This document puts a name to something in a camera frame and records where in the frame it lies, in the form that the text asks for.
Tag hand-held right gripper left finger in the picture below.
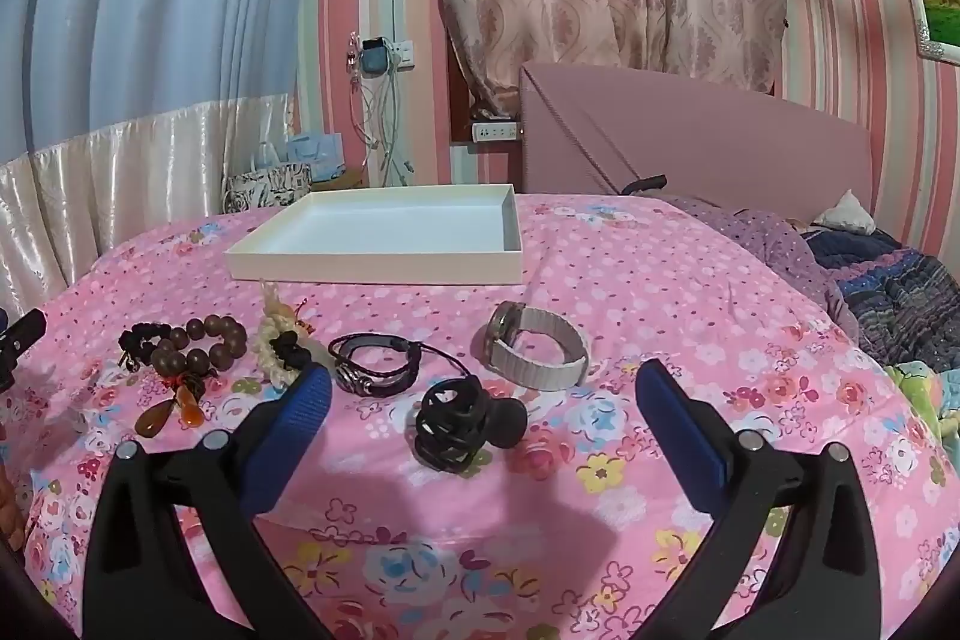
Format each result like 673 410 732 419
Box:
81 361 335 640

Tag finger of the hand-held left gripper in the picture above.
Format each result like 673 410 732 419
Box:
0 308 47 390

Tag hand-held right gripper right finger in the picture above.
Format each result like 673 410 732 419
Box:
634 357 882 640

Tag black leather bracelet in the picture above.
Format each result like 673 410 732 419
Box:
328 331 475 398

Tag cream scrunchie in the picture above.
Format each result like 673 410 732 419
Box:
257 278 320 390

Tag black bead bracelet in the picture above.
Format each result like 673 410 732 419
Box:
118 323 177 375

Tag wooden bead bracelet amber pendant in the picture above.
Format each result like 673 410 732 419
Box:
135 314 248 442

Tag black hair claw clip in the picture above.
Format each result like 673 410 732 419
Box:
411 377 485 470

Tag watch with white band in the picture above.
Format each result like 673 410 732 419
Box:
470 301 591 392

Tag black round pom hair tie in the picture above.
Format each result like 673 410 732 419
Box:
478 396 531 451

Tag white shallow tray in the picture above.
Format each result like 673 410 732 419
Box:
225 184 524 285

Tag person's left hand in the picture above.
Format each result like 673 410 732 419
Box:
0 464 27 543

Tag pink floral bedsheet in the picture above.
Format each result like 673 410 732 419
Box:
0 190 960 640

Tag cream satin curtain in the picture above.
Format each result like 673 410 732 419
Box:
0 92 297 326

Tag purple dotted blanket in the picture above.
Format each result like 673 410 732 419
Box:
660 194 863 333

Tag green cartoon cloth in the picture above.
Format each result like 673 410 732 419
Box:
883 359 960 442

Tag black white floral tote bag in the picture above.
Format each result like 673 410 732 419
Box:
223 164 312 214

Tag dark blue patterned quilt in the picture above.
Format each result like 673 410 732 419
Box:
806 227 960 378

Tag brown cardboard box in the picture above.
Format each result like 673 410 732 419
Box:
311 164 370 191

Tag white pillow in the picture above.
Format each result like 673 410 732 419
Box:
812 188 876 235

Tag light blue gift bag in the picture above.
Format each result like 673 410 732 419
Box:
287 132 346 180

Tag pink headboard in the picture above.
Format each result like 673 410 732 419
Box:
520 59 878 217

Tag blue charger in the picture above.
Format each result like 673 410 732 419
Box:
358 38 395 79

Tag white charging cables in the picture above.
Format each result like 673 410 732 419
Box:
352 70 413 184

